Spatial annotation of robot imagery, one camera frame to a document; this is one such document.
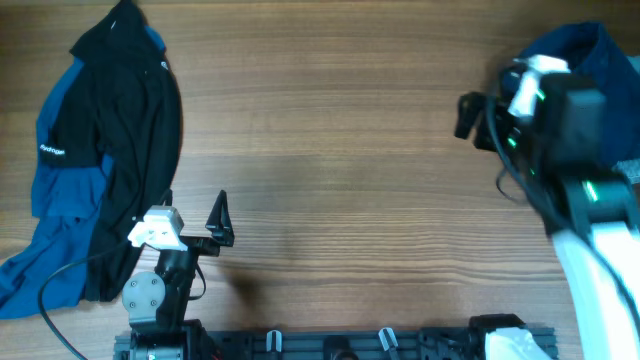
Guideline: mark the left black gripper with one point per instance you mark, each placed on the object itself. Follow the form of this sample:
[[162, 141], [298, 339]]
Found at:
[[217, 221]]

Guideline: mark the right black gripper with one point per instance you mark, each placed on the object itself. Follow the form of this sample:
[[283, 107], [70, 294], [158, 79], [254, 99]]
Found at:
[[470, 106]]

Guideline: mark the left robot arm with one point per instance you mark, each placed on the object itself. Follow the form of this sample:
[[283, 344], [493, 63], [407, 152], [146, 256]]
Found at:
[[156, 301]]

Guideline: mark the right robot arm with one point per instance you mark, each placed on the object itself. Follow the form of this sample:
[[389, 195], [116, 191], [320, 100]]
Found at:
[[589, 211]]

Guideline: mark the blue t-shirt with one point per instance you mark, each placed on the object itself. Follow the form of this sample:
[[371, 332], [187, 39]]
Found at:
[[67, 202]]

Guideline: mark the light blue denim jeans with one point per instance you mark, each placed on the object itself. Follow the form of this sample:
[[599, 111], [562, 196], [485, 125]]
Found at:
[[631, 168]]

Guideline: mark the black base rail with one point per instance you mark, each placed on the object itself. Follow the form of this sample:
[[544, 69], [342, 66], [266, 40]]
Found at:
[[386, 343]]

